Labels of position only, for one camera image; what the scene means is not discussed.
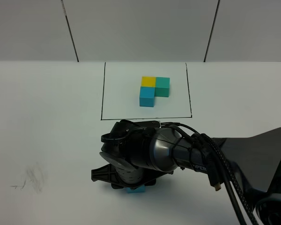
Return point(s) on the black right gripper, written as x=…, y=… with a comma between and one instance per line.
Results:
x=122, y=175

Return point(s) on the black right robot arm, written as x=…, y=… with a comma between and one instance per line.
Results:
x=138, y=153

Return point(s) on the white template sheet black outline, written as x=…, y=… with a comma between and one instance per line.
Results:
x=122, y=83

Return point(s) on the blue template cube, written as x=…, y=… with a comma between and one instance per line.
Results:
x=147, y=97

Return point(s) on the yellow template cube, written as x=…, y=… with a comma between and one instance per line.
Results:
x=148, y=81

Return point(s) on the green template cube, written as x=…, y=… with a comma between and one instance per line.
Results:
x=162, y=87

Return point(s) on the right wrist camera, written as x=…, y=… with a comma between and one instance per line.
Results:
x=151, y=124

